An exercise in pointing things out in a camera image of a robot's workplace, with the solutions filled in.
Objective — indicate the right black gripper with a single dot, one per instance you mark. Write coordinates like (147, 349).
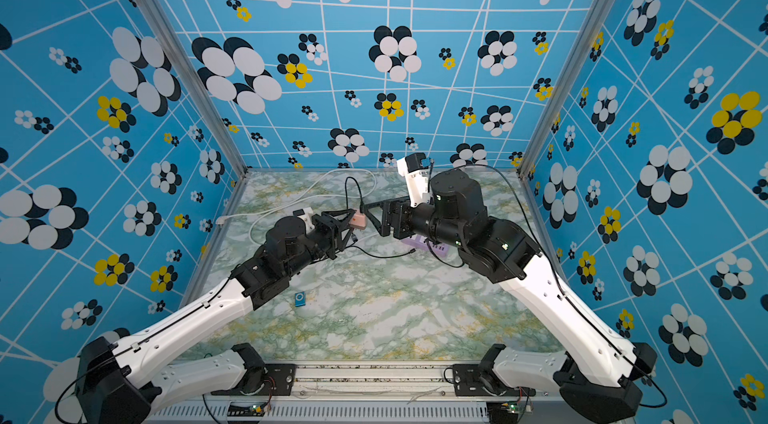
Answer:
(395, 209)

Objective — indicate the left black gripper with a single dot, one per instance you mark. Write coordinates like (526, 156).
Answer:
(331, 229)

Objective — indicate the pink usb charger cube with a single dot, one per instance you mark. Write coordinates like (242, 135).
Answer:
(358, 221)

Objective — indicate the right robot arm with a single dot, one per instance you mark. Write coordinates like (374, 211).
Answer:
(596, 373)

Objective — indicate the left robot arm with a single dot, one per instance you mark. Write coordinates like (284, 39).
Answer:
(127, 380)

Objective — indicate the purple power strip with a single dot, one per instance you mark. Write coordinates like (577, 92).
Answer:
(422, 243)

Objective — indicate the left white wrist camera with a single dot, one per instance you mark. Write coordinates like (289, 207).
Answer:
(306, 215)

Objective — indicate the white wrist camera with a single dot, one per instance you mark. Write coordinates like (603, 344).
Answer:
(306, 215)
(415, 169)

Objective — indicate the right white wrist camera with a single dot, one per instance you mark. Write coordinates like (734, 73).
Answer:
(415, 169)

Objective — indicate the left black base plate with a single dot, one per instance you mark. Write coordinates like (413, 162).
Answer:
(275, 379)

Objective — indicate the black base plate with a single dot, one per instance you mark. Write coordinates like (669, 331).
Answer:
(275, 379)
(469, 380)

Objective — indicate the aluminium front rail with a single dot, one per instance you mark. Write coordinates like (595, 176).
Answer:
(371, 392)

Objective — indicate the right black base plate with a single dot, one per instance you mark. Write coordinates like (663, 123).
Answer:
(469, 380)

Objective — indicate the right corner aluminium post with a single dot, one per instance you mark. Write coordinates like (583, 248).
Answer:
(576, 59)

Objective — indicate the corner aluminium post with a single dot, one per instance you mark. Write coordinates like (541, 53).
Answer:
(158, 20)
(576, 59)

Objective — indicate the left corner aluminium post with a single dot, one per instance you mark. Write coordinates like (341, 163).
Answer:
(158, 20)

